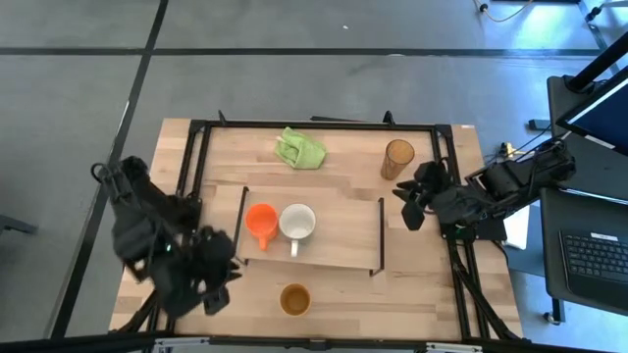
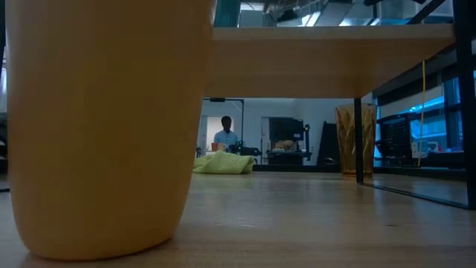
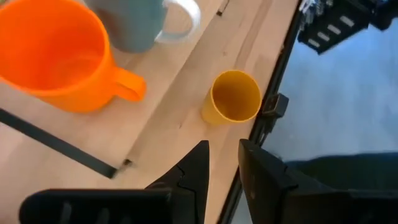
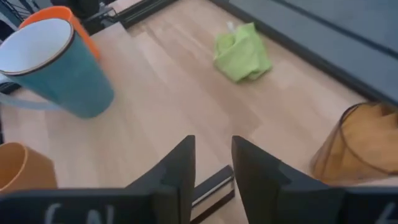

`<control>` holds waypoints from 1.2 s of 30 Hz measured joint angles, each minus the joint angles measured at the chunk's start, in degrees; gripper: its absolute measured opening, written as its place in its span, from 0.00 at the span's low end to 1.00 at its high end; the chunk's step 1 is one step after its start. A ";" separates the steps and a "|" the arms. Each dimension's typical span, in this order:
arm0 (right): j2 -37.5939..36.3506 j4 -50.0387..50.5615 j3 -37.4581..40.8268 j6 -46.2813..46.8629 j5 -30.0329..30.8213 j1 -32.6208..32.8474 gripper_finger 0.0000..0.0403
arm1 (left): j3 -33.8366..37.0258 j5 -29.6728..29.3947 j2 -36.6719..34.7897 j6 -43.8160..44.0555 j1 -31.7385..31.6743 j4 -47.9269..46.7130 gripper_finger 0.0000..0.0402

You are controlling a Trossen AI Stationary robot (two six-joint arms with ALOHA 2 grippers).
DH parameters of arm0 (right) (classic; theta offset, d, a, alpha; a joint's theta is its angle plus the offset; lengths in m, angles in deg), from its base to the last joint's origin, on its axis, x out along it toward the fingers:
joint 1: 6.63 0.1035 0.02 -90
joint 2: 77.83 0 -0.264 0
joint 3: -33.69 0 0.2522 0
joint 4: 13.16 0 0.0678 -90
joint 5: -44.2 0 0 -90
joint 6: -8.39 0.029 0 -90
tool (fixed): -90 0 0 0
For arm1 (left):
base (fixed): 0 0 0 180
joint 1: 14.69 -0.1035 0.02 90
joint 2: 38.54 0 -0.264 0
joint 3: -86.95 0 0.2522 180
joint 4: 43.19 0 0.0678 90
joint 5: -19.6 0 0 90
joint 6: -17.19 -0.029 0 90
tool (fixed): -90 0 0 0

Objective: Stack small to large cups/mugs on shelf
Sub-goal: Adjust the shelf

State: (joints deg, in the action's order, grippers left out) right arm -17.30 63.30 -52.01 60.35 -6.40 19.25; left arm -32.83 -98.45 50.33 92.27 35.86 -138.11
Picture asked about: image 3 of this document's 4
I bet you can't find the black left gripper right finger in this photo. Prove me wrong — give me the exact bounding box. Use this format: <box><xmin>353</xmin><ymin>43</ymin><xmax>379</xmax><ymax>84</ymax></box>
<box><xmin>238</xmin><ymin>139</ymin><xmax>299</xmax><ymax>224</ymax></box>

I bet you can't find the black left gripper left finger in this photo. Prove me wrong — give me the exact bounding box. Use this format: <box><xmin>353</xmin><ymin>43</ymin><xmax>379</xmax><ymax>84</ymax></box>
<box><xmin>145</xmin><ymin>139</ymin><xmax>210</xmax><ymax>224</ymax></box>

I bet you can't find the yellow plastic cup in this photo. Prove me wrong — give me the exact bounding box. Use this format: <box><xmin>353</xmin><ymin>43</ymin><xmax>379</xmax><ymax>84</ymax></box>
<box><xmin>200</xmin><ymin>70</ymin><xmax>262</xmax><ymax>126</ymax></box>

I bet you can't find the blue-grey mug with white handle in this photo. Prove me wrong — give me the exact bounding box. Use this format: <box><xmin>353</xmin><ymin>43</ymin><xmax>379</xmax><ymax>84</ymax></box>
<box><xmin>83</xmin><ymin>0</ymin><xmax>202</xmax><ymax>54</ymax></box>

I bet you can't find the orange plastic mug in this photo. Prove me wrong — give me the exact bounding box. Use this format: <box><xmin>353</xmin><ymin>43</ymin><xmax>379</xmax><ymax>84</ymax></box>
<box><xmin>0</xmin><ymin>0</ymin><xmax>147</xmax><ymax>114</ymax></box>

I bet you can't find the wooden shelf board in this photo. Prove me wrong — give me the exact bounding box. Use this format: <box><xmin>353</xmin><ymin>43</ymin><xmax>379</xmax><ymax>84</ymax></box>
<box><xmin>0</xmin><ymin>0</ymin><xmax>229</xmax><ymax>171</ymax></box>

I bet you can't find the dark floor mat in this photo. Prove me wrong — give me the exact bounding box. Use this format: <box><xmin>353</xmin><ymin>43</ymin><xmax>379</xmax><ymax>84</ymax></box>
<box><xmin>284</xmin><ymin>151</ymin><xmax>398</xmax><ymax>194</ymax></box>

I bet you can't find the black slotted equipment box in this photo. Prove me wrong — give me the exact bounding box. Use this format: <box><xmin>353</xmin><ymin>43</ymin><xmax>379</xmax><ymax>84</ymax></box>
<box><xmin>297</xmin><ymin>0</ymin><xmax>373</xmax><ymax>55</ymax></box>

